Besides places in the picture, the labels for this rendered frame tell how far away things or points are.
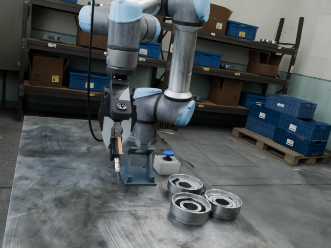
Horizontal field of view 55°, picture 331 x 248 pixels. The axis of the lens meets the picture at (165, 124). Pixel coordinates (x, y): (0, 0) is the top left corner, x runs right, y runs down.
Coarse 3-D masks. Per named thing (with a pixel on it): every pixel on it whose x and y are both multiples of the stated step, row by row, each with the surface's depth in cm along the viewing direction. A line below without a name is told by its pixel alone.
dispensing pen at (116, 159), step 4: (112, 132) 83; (116, 132) 84; (112, 140) 80; (116, 140) 81; (112, 144) 80; (116, 144) 80; (112, 148) 79; (116, 148) 80; (112, 152) 79; (116, 152) 79; (112, 156) 80; (116, 156) 80; (112, 160) 82; (116, 160) 80; (116, 164) 79; (116, 168) 79; (116, 172) 79
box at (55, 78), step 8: (32, 56) 411; (40, 56) 381; (48, 56) 421; (56, 56) 425; (32, 64) 412; (40, 64) 385; (48, 64) 389; (56, 64) 393; (64, 64) 413; (32, 72) 385; (40, 72) 389; (48, 72) 393; (56, 72) 397; (32, 80) 388; (40, 80) 392; (48, 80) 396; (56, 80) 400
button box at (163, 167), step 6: (156, 156) 109; (162, 156) 110; (156, 162) 109; (162, 162) 105; (168, 162) 106; (174, 162) 107; (156, 168) 108; (162, 168) 105; (168, 168) 106; (174, 168) 106; (162, 174) 105; (168, 174) 106
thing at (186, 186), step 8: (176, 176) 98; (184, 176) 99; (192, 176) 99; (168, 184) 93; (176, 184) 94; (184, 184) 97; (192, 184) 96; (200, 184) 96; (176, 192) 90; (192, 192) 90; (200, 192) 92
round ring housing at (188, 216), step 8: (184, 192) 87; (200, 200) 86; (176, 208) 79; (184, 208) 81; (192, 208) 84; (200, 208) 82; (208, 208) 83; (176, 216) 79; (184, 216) 78; (192, 216) 77; (200, 216) 78; (208, 216) 80; (192, 224) 79; (200, 224) 80
